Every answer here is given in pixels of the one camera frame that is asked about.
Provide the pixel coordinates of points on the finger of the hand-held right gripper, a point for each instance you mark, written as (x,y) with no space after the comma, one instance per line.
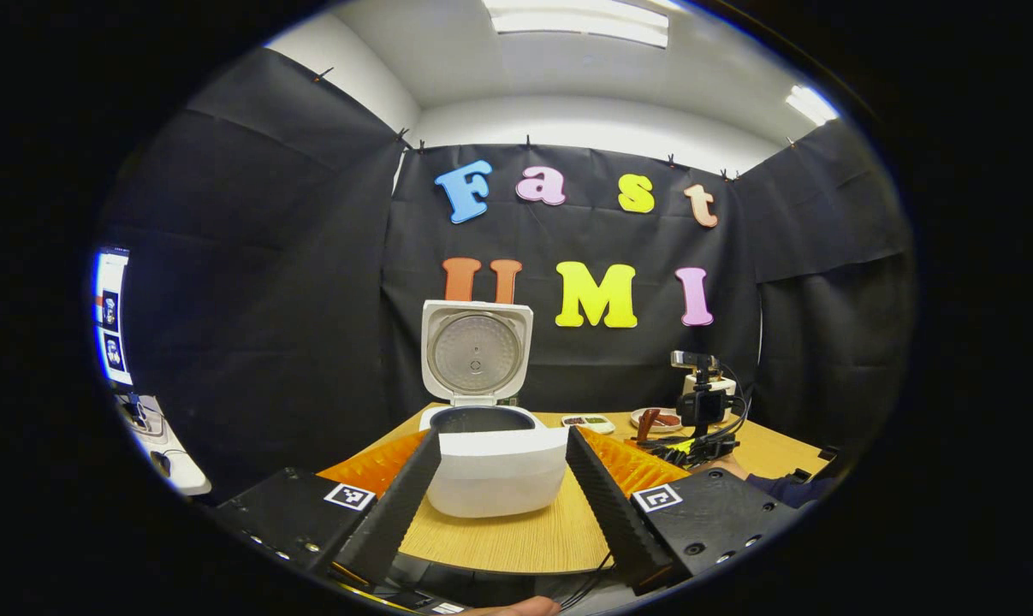
(666,449)

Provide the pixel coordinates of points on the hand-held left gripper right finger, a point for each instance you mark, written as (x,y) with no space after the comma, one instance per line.
(614,513)

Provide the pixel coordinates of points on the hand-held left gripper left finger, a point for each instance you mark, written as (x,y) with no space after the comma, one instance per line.
(396,513)

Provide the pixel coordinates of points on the brown wooden spoon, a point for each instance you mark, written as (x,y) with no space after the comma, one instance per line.
(647,423)

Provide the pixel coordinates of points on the white rice cooker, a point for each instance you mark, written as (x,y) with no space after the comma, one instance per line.
(499,479)

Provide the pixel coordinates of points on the brown sausage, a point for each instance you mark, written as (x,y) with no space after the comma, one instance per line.
(667,420)

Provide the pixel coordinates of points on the white toaster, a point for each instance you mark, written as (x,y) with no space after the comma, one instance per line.
(726,387)

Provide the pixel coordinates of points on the white round plate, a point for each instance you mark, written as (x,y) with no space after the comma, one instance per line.
(636,419)

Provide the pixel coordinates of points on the white divided grain dish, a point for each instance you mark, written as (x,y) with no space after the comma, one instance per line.
(589,423)

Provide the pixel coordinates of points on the white side desk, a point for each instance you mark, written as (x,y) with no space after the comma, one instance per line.
(182,475)

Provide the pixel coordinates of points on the black computer mouse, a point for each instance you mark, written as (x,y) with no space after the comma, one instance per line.
(163,463)

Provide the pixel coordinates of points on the black backdrop cloth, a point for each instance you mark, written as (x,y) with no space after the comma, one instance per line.
(311,282)

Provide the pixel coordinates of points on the grey desk device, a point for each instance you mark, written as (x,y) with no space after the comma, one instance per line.
(142,417)

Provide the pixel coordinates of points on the small ceiling light panel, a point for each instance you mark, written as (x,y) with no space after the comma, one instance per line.
(811,104)

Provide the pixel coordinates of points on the computer monitor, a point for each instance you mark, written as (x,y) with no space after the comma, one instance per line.
(112,316)

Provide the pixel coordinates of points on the large ceiling light panel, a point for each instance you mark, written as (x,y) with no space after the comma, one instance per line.
(576,21)

